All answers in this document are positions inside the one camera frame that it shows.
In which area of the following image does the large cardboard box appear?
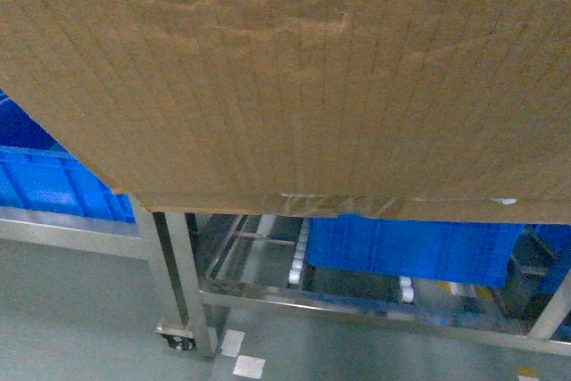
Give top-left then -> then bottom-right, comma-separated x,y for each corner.
1,0 -> 570,224

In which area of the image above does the blue plastic crate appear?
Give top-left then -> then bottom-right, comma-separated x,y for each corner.
1,93 -> 135,224
307,214 -> 525,288

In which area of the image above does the metal roller shelf rack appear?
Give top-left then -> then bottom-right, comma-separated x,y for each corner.
1,207 -> 570,356

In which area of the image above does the blue plastic crate left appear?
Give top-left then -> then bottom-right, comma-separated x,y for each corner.
1,93 -> 135,224

